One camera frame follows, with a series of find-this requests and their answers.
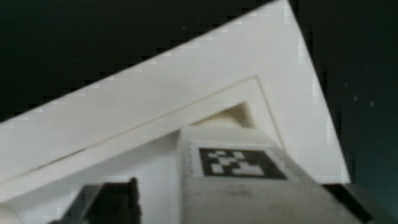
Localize white square tabletop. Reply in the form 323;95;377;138
0;78;270;224

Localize white table leg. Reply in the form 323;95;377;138
178;127;362;224

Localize white U-shaped obstacle fence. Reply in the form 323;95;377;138
0;0;348;191

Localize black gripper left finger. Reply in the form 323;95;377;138
50;178;142;224

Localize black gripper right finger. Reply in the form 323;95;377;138
322;183;398;224

